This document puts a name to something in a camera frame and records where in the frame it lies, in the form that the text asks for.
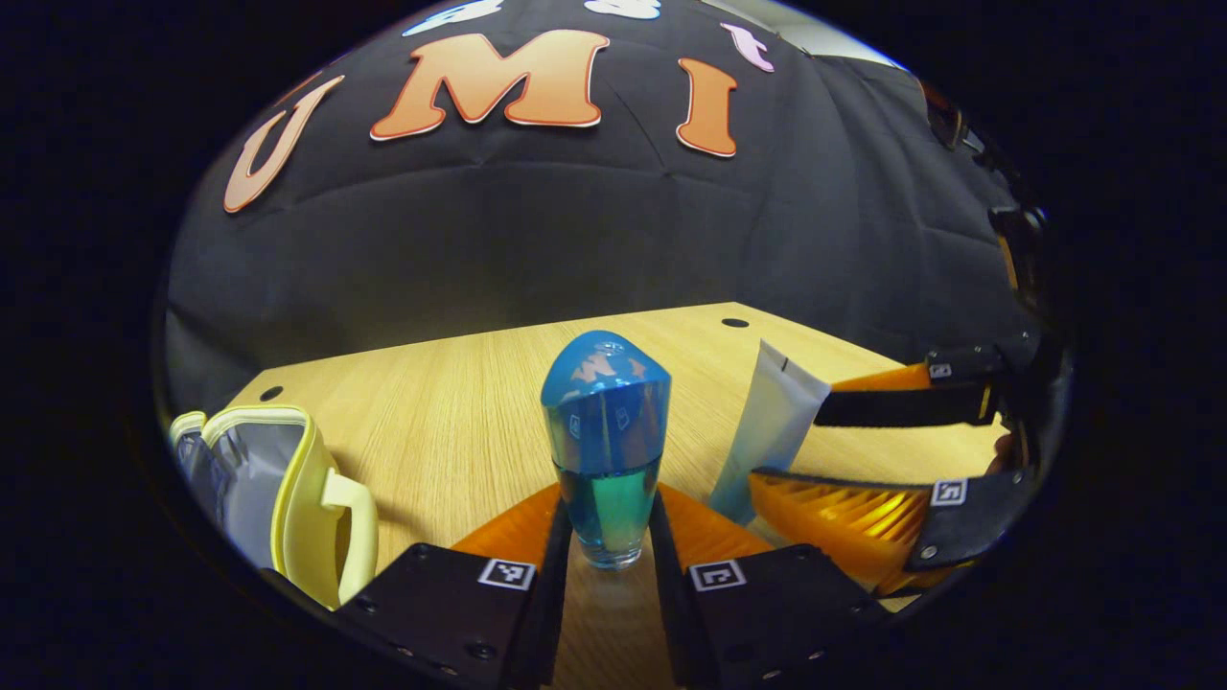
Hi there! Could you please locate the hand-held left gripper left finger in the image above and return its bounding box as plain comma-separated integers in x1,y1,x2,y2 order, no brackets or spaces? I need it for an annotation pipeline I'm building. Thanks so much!
334,482,574,690

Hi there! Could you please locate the blue clear bottle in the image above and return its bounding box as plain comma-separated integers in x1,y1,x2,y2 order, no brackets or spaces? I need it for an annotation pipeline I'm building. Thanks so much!
540,330,672,572

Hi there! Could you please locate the pale yellow suitcase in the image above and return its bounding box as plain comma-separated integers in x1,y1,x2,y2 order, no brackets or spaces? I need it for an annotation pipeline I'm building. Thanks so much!
169,403,381,611

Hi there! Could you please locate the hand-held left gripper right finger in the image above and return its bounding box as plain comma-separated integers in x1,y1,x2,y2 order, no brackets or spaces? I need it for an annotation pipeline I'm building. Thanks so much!
649,482,891,690

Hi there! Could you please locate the blue white tube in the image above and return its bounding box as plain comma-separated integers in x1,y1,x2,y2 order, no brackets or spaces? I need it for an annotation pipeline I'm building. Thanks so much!
707,339,833,526

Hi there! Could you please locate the black backdrop cloth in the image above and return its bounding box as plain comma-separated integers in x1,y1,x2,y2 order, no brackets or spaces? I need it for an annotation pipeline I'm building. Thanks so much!
158,0,1055,423

